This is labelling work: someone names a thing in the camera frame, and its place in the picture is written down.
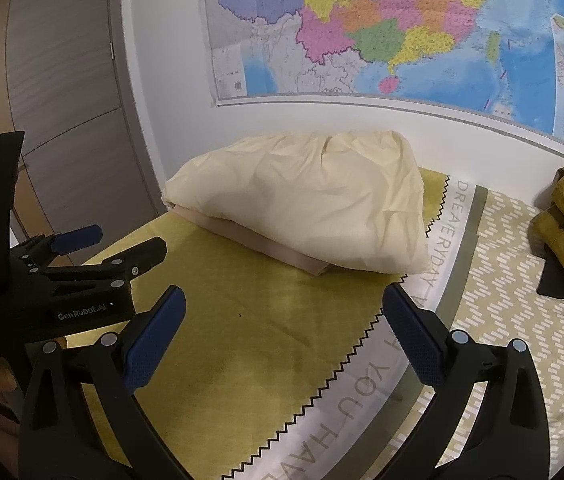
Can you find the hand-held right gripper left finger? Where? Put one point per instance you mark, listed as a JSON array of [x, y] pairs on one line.
[[154, 340]]

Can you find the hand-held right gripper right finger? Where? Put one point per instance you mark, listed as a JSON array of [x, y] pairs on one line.
[[414, 340]]

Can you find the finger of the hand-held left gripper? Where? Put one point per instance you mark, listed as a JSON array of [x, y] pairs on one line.
[[79, 237], [132, 260]]

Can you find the cream large garment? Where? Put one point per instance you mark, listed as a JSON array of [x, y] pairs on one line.
[[302, 195]]

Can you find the yellow patterned bedsheet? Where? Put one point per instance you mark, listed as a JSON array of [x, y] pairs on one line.
[[262, 335]]

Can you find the brown wooden door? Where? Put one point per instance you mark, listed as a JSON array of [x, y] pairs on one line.
[[62, 110]]

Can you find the pink folded garment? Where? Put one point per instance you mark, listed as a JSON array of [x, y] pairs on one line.
[[262, 250]]

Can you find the colourful wall map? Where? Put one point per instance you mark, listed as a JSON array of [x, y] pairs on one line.
[[362, 20]]

